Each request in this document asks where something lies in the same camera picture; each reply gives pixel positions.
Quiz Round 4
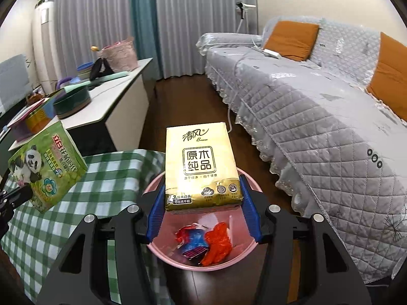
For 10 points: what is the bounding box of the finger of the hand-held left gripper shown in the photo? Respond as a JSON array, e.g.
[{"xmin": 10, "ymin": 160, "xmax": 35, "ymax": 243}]
[{"xmin": 0, "ymin": 184, "xmax": 34, "ymax": 212}]

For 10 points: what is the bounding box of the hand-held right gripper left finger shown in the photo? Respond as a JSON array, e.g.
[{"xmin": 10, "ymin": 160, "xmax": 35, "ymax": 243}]
[{"xmin": 36, "ymin": 184, "xmax": 166, "ymax": 305}]

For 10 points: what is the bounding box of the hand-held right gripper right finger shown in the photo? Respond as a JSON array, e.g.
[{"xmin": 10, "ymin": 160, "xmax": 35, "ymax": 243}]
[{"xmin": 238, "ymin": 174, "xmax": 372, "ymax": 305}]

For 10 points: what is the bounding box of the pink plastic bin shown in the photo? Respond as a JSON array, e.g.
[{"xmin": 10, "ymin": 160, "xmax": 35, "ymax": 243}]
[{"xmin": 141, "ymin": 167, "xmax": 264, "ymax": 272}]

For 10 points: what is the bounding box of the green panda print packet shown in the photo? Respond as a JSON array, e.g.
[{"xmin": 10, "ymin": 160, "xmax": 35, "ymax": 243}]
[{"xmin": 7, "ymin": 120, "xmax": 88, "ymax": 214}]

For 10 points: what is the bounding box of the red plastic bag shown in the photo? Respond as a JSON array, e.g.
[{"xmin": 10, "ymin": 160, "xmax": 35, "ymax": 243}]
[{"xmin": 200, "ymin": 222, "xmax": 234, "ymax": 266}]

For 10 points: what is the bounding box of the red black snack wrapper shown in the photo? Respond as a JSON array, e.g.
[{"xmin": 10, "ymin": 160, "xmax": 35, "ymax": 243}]
[{"xmin": 175, "ymin": 225, "xmax": 207, "ymax": 259}]

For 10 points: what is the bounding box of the yellow tissue pack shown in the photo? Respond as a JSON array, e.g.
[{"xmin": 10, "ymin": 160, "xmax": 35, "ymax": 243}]
[{"xmin": 165, "ymin": 121, "xmax": 245, "ymax": 213}]

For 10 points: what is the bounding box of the green checkered tablecloth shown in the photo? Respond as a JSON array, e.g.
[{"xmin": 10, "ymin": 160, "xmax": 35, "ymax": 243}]
[{"xmin": 0, "ymin": 149, "xmax": 166, "ymax": 305}]

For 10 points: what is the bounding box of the rainbow tin box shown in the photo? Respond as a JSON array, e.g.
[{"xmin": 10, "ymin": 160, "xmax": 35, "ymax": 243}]
[{"xmin": 7, "ymin": 89, "xmax": 66, "ymax": 142}]

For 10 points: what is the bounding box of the dark green round basin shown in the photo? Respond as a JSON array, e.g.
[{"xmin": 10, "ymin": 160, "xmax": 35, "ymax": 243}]
[{"xmin": 52, "ymin": 86, "xmax": 91, "ymax": 119}]

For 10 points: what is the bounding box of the grey quilted sofa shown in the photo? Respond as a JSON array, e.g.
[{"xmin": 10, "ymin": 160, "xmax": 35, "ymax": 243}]
[{"xmin": 195, "ymin": 16, "xmax": 407, "ymax": 285}]

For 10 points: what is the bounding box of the grey deer print cover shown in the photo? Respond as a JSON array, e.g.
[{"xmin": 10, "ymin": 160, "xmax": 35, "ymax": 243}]
[{"xmin": 0, "ymin": 54, "xmax": 32, "ymax": 112}]

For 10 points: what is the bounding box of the white top coffee table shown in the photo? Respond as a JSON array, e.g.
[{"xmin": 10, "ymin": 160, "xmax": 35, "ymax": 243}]
[{"xmin": 8, "ymin": 58, "xmax": 154, "ymax": 158}]

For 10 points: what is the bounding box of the stack of coloured bowls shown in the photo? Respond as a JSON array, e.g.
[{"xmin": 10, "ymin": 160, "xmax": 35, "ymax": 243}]
[{"xmin": 76, "ymin": 63, "xmax": 96, "ymax": 80}]

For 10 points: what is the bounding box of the mint green rolled cloth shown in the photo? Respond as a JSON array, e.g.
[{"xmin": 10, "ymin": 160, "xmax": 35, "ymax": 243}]
[{"xmin": 92, "ymin": 71, "xmax": 130, "ymax": 85}]

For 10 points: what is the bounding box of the white tower air conditioner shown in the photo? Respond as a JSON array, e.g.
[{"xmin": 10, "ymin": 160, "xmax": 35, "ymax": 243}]
[{"xmin": 32, "ymin": 2, "xmax": 59, "ymax": 94}]

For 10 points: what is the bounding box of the pink lace basket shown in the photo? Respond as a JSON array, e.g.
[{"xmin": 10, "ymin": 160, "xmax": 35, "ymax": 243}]
[{"xmin": 101, "ymin": 36, "xmax": 139, "ymax": 73}]

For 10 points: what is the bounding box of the orange cushion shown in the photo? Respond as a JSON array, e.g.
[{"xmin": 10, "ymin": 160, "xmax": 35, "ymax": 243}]
[
  {"xmin": 263, "ymin": 21, "xmax": 320, "ymax": 62},
  {"xmin": 366, "ymin": 32, "xmax": 407, "ymax": 119}
]

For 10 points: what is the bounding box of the grey curtain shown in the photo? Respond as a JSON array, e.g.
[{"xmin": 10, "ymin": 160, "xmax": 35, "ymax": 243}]
[
  {"xmin": 48, "ymin": 0, "xmax": 137, "ymax": 80},
  {"xmin": 153, "ymin": 0, "xmax": 258, "ymax": 78}
]

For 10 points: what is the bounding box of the teal curtain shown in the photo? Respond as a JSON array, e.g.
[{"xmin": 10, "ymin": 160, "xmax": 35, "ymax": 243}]
[{"xmin": 130, "ymin": 0, "xmax": 158, "ymax": 80}]

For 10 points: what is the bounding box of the white floor stand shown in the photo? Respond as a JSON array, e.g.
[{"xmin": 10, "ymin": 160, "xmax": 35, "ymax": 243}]
[{"xmin": 236, "ymin": 3, "xmax": 256, "ymax": 34}]

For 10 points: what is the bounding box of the white cable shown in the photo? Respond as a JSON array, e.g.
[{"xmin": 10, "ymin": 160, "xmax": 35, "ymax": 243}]
[{"xmin": 226, "ymin": 38, "xmax": 264, "ymax": 132}]

